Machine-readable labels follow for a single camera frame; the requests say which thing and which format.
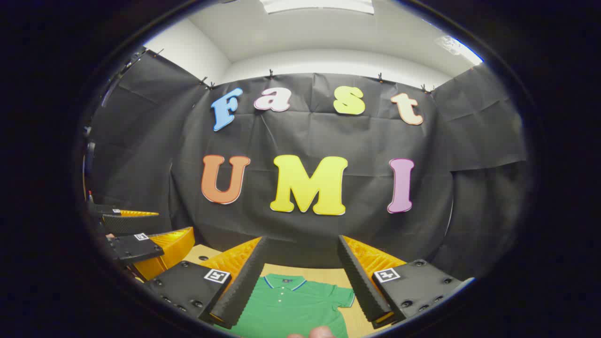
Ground green T-shirt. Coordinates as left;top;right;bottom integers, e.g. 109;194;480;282
230;274;356;338

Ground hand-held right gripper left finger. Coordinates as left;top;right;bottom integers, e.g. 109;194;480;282
143;236;268;329

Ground ceiling light panel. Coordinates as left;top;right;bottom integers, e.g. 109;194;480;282
261;0;375;15

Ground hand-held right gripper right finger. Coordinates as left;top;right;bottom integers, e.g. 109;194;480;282
337;235;466;329

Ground black backdrop cloth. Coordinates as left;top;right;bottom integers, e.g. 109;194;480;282
87;47;529;282

